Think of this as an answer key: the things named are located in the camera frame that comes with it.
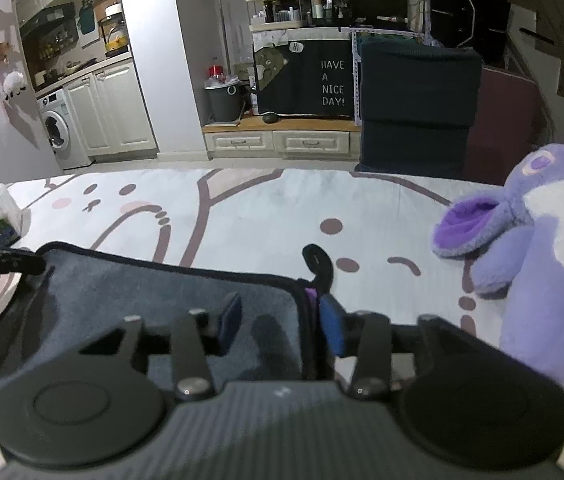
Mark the white washing machine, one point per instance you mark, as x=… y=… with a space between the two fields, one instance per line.
x=59 y=127

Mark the purple plush toy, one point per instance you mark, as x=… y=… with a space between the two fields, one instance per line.
x=552 y=270

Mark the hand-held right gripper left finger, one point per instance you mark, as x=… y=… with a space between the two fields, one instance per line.
x=229 y=321

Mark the white shelf rack with bottles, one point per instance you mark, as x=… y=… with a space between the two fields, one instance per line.
x=279 y=10

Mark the dark folded floor chair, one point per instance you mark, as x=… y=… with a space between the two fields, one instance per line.
x=417 y=105

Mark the cartoon printed bed sheet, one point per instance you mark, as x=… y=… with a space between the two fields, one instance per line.
x=262 y=210

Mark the white kitchen cabinets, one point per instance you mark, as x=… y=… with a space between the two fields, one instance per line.
x=112 y=110

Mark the white plush wall toy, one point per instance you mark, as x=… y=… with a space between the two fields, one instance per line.
x=14 y=85

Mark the black printed curtain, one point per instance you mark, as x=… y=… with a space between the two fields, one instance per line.
x=307 y=82

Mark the black range hood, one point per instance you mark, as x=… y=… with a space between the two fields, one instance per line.
x=49 y=20

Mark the white drawer cabinet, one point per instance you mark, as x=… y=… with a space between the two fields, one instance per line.
x=282 y=141

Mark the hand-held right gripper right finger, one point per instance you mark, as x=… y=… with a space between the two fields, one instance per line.
x=333 y=326

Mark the teal hanging board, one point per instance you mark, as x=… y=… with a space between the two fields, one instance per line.
x=86 y=17

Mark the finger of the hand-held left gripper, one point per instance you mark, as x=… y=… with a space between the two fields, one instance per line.
x=9 y=262

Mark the black computer mouse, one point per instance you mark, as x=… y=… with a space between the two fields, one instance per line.
x=269 y=118

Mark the grey towel with black trim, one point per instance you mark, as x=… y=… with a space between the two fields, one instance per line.
x=162 y=292

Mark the grey trash bin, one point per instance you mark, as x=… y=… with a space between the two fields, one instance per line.
x=224 y=102

